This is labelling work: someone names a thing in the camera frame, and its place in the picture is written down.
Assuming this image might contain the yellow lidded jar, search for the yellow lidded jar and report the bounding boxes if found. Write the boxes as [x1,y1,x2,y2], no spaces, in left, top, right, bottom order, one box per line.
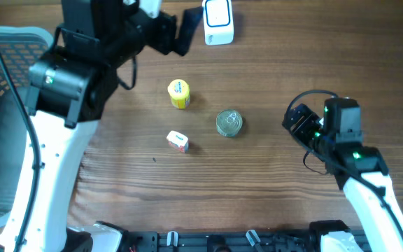
[167,79,190,109]

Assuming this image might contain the silver tin can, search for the silver tin can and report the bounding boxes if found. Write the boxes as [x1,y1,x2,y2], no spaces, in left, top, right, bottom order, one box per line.
[215,109,243,137]

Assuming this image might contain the red tissue pack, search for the red tissue pack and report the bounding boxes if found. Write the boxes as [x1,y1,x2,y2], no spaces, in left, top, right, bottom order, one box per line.
[167,130,189,153]

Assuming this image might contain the hex wrench set package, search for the hex wrench set package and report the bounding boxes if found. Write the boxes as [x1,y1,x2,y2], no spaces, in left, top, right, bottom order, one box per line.
[173,6,203,56]

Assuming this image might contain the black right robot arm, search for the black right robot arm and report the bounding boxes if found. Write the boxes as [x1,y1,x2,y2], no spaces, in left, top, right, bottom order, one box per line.
[282,97,403,251]

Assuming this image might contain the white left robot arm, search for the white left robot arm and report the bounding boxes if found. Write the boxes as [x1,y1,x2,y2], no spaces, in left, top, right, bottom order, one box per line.
[0,1,188,251]

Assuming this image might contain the white barcode scanner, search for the white barcode scanner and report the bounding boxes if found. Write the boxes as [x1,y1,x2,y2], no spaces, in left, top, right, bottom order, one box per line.
[202,0,234,46]

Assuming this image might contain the grey plastic laundry basket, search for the grey plastic laundry basket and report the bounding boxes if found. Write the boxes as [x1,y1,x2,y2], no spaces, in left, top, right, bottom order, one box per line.
[0,26,53,228]

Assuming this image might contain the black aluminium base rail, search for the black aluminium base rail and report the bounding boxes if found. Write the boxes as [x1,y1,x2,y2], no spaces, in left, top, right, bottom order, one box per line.
[92,229,367,252]

